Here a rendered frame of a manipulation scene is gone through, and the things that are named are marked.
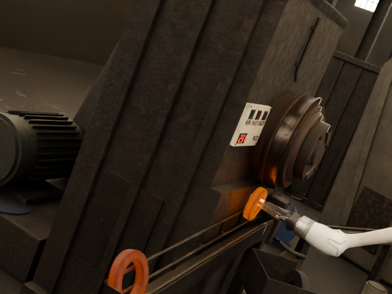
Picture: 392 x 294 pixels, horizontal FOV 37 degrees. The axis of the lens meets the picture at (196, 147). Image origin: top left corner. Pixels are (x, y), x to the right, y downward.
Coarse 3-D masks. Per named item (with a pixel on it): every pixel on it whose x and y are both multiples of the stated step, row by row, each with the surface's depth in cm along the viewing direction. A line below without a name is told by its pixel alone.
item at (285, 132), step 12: (300, 108) 251; (288, 120) 249; (300, 120) 248; (276, 132) 249; (288, 132) 247; (276, 144) 249; (288, 144) 248; (276, 156) 250; (264, 168) 256; (276, 168) 250; (264, 180) 264; (276, 180) 257
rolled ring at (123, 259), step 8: (120, 256) 176; (128, 256) 176; (136, 256) 180; (144, 256) 184; (112, 264) 174; (120, 264) 173; (128, 264) 177; (136, 264) 184; (144, 264) 184; (112, 272) 173; (120, 272) 173; (136, 272) 186; (144, 272) 185; (112, 280) 172; (120, 280) 173; (136, 280) 186; (144, 280) 185; (120, 288) 173; (136, 288) 184; (144, 288) 185
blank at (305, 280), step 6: (294, 270) 220; (288, 276) 222; (294, 276) 219; (300, 276) 215; (306, 276) 216; (288, 282) 221; (294, 282) 221; (300, 282) 214; (306, 282) 214; (306, 288) 213
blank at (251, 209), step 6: (258, 192) 250; (264, 192) 253; (252, 198) 249; (258, 198) 249; (264, 198) 258; (246, 204) 249; (252, 204) 248; (246, 210) 250; (252, 210) 250; (258, 210) 259; (246, 216) 252; (252, 216) 255
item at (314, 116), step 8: (312, 112) 254; (320, 112) 264; (304, 120) 250; (312, 120) 254; (320, 120) 262; (304, 128) 251; (296, 136) 248; (304, 136) 251; (296, 144) 250; (288, 152) 249; (296, 152) 251; (288, 160) 252; (288, 168) 255; (280, 176) 257; (288, 176) 259; (288, 184) 272
